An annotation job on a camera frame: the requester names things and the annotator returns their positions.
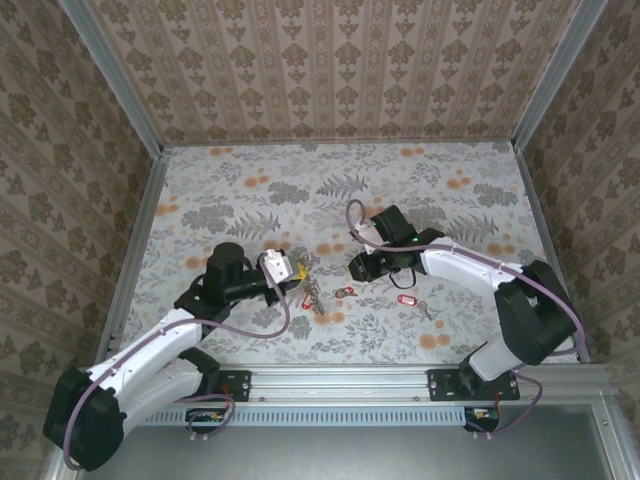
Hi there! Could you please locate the large silver keyring with rings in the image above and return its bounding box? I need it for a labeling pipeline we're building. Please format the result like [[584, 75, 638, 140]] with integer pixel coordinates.
[[294, 252, 327, 316]]

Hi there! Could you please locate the key with bright red tag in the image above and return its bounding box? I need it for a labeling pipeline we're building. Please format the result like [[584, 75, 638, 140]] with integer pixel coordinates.
[[396, 293, 435, 321]]

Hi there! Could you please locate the floral patterned table cover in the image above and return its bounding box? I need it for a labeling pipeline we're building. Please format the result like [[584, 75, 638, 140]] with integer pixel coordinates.
[[107, 142, 584, 366]]

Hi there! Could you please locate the grey metal panel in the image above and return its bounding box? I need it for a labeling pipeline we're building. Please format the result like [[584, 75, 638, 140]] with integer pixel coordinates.
[[94, 424, 616, 480]]

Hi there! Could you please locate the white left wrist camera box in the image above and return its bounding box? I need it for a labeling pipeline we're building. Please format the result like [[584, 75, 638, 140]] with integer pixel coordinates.
[[257, 248, 294, 287]]

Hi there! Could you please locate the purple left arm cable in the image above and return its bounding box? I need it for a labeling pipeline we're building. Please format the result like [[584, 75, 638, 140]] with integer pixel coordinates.
[[62, 259, 293, 471]]

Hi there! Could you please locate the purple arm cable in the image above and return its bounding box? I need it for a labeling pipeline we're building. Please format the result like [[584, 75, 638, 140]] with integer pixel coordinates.
[[62, 259, 293, 471], [345, 199, 594, 441]]

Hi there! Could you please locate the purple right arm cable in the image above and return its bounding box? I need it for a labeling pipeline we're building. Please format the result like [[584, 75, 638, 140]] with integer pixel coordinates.
[[345, 199, 594, 441]]

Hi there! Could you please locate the aluminium table side rail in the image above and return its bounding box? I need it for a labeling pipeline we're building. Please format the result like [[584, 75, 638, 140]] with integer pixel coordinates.
[[93, 147, 171, 366], [513, 147, 594, 364]]

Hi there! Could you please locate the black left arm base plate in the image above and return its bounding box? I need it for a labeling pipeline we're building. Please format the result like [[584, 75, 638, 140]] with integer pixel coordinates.
[[162, 368, 252, 403]]

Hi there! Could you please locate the long aluminium mounting rail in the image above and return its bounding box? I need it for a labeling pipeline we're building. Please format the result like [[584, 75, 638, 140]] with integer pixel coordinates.
[[74, 363, 614, 401]]

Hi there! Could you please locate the grey slotted cable duct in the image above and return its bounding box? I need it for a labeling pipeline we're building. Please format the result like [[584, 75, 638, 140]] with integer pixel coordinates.
[[119, 405, 501, 429]]

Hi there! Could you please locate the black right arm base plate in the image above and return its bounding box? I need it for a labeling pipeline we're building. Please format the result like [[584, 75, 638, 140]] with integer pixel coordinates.
[[427, 368, 521, 403]]

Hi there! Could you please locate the aluminium corner post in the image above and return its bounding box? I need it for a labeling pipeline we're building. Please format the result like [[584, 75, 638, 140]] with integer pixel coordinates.
[[510, 0, 612, 151], [59, 0, 166, 156]]

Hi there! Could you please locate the aluminium frame bar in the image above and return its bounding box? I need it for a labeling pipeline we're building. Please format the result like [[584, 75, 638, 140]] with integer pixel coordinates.
[[589, 394, 636, 480]]

